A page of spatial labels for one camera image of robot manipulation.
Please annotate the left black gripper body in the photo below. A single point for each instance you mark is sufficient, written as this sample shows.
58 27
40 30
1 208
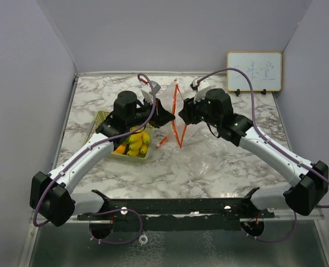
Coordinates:
143 114

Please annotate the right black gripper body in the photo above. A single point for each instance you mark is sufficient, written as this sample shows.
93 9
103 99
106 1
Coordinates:
200 113

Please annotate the clear zip bag red zipper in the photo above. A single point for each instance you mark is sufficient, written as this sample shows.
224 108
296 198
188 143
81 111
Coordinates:
177 131

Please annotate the green plastic basket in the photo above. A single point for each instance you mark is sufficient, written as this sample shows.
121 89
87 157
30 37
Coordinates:
98 118

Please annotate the orange yellow bell pepper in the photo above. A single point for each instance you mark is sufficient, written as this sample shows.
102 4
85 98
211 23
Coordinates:
121 149

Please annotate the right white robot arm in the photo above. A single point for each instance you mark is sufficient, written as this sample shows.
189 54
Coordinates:
306 182

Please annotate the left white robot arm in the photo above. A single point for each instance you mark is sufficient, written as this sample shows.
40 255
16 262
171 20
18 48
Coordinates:
51 193

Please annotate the yellow banana bunch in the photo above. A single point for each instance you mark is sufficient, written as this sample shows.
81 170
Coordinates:
138 143

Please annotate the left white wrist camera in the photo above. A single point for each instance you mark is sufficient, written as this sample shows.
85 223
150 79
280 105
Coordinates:
147 91

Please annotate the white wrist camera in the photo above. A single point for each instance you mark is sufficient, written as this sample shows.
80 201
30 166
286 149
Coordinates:
200 88
147 91

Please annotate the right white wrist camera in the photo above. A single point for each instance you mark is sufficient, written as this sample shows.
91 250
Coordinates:
200 88

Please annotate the small whiteboard wooden frame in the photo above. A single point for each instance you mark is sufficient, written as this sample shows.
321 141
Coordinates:
264 69

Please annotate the black mounting rail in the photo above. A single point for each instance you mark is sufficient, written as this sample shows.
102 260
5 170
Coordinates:
173 214

